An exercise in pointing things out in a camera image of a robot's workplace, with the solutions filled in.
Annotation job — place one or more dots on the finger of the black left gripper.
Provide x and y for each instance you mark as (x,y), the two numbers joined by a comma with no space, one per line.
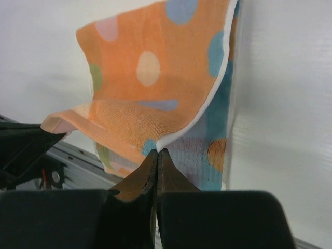
(23,156)

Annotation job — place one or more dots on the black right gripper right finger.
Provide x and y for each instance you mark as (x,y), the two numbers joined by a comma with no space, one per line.
(191,218)

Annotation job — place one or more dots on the aluminium table edge rail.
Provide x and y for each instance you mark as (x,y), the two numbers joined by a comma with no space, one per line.
(82,170)

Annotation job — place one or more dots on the orange and blue patterned towel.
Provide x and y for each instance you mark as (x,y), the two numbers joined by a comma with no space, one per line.
(162,77)

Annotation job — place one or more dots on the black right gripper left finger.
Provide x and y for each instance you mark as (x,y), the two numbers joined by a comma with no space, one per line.
(121,217)

